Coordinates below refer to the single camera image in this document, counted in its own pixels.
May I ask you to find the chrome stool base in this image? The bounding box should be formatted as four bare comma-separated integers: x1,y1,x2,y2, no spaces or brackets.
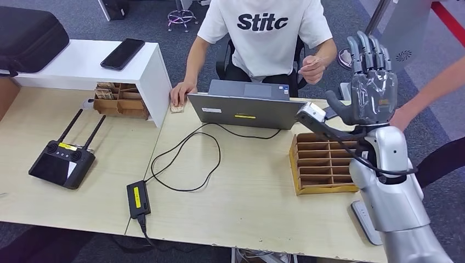
167,0,200,33

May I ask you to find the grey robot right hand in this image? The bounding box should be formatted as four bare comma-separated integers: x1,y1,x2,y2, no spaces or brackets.
325,31,399,127

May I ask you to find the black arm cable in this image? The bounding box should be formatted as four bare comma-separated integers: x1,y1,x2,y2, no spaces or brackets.
319,125,419,177

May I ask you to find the small cardboard organizer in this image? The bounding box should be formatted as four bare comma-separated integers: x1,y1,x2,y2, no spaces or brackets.
93,82,150,121

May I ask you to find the white desk shelf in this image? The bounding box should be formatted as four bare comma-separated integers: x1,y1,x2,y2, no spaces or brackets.
0,39,172,128

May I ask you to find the bystander's hand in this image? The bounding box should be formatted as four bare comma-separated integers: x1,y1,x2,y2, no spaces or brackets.
389,108,413,132

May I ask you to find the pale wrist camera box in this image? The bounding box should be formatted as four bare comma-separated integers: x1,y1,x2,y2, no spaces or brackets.
294,102,366,140

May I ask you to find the person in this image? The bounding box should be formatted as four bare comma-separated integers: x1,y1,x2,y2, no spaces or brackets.
169,0,338,108

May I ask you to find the black adapter cable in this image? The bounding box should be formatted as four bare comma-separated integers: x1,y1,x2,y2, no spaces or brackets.
144,122,281,192

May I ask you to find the grey kiosk stand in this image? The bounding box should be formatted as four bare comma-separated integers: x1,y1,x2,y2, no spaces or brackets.
339,0,435,102

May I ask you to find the person's left hand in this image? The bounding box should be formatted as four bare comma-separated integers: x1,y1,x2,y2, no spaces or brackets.
298,55,327,85

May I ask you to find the bystander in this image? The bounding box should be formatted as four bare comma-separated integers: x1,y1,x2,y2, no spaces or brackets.
389,56,465,190

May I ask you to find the white cable bundle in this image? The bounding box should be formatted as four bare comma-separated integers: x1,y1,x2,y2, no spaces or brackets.
232,247,299,263

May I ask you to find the large cardboard slotted organizer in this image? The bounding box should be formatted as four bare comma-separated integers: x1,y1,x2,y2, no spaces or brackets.
289,132,360,196

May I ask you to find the black smartphone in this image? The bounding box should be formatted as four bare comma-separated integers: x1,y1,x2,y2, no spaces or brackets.
100,38,146,71

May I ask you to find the chrome stanchion post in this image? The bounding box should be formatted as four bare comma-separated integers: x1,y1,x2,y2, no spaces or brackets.
337,0,392,70

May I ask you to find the black remote controller with antennas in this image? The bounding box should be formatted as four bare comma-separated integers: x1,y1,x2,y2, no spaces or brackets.
29,108,107,190

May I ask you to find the person's right hand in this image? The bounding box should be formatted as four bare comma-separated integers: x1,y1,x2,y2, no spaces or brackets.
169,80,198,108

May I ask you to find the black power adapter yellow label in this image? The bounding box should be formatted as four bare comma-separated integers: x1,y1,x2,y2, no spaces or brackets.
126,180,152,220

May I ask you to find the black cabinet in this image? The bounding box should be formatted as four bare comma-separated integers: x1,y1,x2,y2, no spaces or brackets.
97,0,129,21

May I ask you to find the black office chair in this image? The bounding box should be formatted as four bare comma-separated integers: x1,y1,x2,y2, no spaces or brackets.
216,36,309,97

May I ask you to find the grey laptop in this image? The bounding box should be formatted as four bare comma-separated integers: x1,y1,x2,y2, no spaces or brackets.
187,79,307,130

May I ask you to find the black power cord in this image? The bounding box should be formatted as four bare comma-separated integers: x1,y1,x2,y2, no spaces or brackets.
137,214,157,248

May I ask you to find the black carrying case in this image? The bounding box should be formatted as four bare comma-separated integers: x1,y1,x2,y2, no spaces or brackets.
0,6,70,78

